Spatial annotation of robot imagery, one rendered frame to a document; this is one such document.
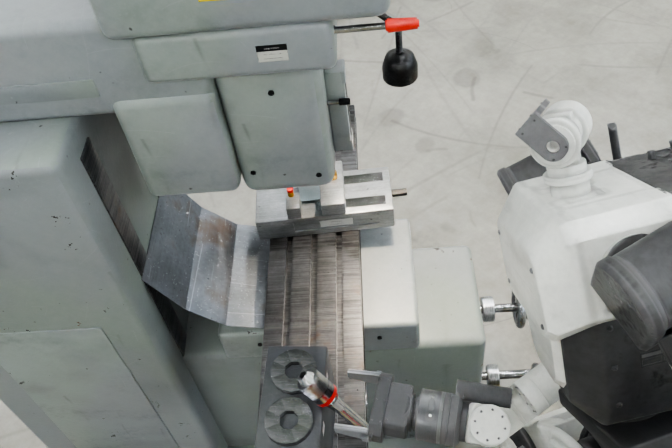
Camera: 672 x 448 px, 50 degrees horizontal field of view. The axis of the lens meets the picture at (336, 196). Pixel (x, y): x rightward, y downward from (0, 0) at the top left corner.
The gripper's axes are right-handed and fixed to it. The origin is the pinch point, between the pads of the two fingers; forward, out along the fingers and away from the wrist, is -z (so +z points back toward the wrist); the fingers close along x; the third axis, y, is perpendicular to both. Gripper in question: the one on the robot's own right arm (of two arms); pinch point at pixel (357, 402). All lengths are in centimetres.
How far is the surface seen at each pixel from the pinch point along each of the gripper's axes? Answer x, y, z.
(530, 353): -85, 120, 36
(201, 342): -28, 43, -52
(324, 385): -1.8, -0.7, -6.5
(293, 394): -1.5, 4.7, -13.2
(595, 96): -231, 120, 58
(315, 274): -42, 25, -22
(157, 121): -30, -35, -41
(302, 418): 3.3, 3.5, -9.9
